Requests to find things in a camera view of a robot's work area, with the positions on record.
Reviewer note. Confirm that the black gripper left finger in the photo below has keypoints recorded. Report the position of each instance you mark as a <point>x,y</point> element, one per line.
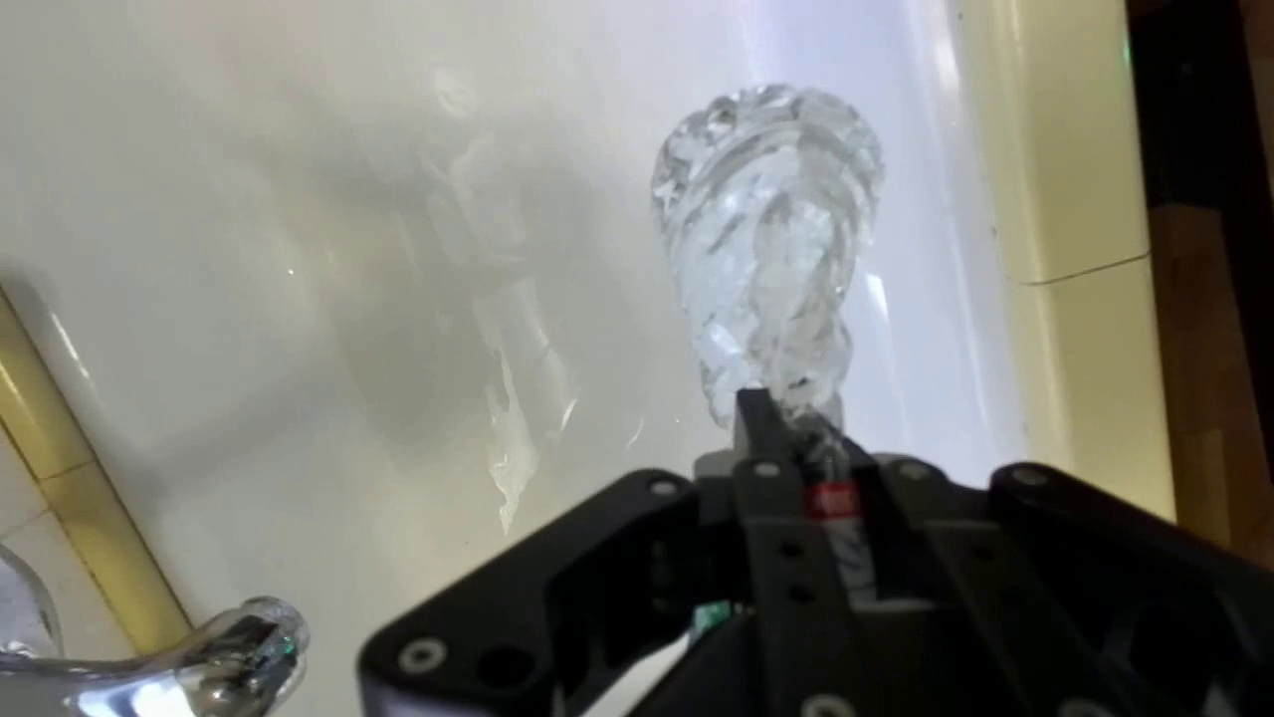
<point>768,533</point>

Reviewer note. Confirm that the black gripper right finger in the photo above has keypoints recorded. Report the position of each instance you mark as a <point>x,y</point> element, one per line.
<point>1010,582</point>

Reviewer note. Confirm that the clear plastic water bottle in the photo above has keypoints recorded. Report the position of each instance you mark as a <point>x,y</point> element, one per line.
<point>768,226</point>

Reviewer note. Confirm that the white sink basin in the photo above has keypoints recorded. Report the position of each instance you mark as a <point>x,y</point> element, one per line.
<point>333,266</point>

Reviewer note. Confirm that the chrome wall faucet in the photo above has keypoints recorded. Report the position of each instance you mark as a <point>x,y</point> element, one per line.
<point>224,660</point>

